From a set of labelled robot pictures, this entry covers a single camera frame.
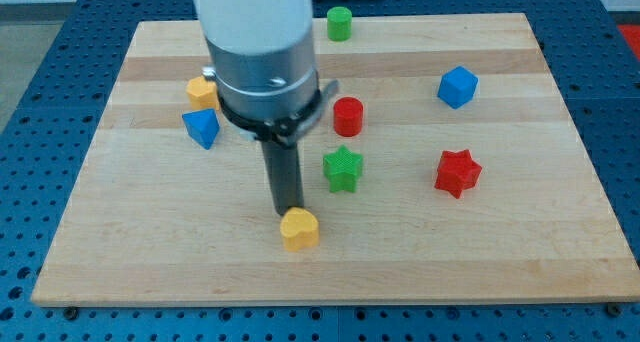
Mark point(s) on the red star block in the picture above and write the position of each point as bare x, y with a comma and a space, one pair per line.
457, 171

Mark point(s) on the green cylinder block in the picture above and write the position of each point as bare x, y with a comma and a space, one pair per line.
339, 20

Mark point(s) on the blue triangular prism block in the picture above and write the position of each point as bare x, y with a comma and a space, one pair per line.
202, 126

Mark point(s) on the green star block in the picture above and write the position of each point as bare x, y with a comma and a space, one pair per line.
343, 168

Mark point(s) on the red cylinder block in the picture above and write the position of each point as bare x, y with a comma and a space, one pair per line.
348, 115

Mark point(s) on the blue cube block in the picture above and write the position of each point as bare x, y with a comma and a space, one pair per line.
457, 87

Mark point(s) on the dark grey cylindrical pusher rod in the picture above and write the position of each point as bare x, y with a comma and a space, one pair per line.
284, 175

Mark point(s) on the yellow heart block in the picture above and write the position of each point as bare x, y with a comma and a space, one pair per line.
299, 229

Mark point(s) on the light wooden board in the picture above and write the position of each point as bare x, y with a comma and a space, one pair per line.
154, 220

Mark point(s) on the yellow hexagon block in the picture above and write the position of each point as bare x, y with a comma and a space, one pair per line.
202, 94

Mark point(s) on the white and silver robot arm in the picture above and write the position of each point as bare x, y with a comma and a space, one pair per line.
264, 66

